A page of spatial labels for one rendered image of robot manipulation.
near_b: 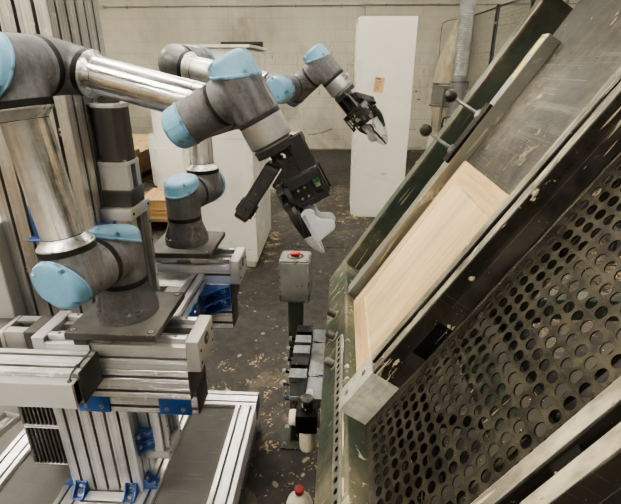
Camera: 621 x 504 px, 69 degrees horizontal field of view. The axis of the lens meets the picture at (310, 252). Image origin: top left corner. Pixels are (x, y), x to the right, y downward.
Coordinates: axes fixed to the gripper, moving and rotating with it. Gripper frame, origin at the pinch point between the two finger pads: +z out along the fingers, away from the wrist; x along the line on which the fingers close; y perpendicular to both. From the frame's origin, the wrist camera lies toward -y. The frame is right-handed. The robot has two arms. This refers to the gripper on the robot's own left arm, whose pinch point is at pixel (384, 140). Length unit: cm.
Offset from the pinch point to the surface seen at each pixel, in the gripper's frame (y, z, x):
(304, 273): 10, 22, -54
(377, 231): -6.4, 27.3, -26.4
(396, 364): 73, 28, 0
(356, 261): -2, 32, -40
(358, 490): 94, 36, -9
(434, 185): 7.9, 19.2, 6.7
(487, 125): 0.9, 14.2, 27.3
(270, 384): -9, 73, -139
